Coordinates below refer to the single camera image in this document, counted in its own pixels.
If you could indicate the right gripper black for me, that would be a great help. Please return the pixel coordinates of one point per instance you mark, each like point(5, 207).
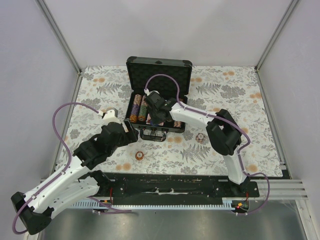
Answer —
point(155, 121)

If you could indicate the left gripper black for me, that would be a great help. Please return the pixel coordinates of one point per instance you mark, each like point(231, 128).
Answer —
point(132, 135)

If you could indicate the orange red chip stack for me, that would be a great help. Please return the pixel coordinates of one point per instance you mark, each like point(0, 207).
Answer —
point(139, 155)

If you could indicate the tan blue chip stack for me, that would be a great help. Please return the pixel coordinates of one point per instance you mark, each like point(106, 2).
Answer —
point(200, 138)

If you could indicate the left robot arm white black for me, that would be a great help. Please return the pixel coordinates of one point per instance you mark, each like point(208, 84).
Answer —
point(76, 180)

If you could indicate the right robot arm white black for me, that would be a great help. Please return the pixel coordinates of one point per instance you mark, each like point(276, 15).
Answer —
point(222, 131)

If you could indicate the black poker set case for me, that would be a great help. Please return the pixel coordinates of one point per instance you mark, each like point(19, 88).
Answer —
point(157, 84)

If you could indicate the red playing card deck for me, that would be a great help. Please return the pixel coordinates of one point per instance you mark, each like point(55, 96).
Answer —
point(150, 122)

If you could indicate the chip column in case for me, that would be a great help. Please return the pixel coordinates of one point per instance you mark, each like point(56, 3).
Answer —
point(135, 108)
point(143, 110)
point(179, 124)

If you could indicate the floral table mat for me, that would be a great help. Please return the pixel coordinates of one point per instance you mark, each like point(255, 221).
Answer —
point(175, 147)

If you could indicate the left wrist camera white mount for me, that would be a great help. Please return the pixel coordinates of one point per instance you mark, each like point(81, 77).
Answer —
point(110, 116)

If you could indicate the white slotted cable duct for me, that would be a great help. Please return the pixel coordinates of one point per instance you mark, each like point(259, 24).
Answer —
point(91, 204)

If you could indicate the aluminium frame rails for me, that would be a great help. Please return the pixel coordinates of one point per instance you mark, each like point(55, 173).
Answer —
point(115, 193)

